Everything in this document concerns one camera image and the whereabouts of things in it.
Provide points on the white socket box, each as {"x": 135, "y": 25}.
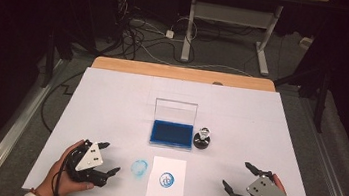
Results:
{"x": 306, "y": 42}

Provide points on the black stand leg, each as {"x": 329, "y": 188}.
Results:
{"x": 321, "y": 106}
{"x": 48, "y": 69}

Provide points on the person's left hand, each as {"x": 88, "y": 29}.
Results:
{"x": 54, "y": 184}

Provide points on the white power adapter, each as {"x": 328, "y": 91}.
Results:
{"x": 169, "y": 34}

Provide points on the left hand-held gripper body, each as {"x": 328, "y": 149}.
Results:
{"x": 91, "y": 158}

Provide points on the blue ink pad clear lid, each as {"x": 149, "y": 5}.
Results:
{"x": 171, "y": 134}

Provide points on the large white table cover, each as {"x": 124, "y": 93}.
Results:
{"x": 111, "y": 103}

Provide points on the white-legged desk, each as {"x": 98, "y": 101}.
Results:
{"x": 231, "y": 15}

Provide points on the black round stamp cap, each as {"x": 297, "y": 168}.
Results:
{"x": 200, "y": 143}

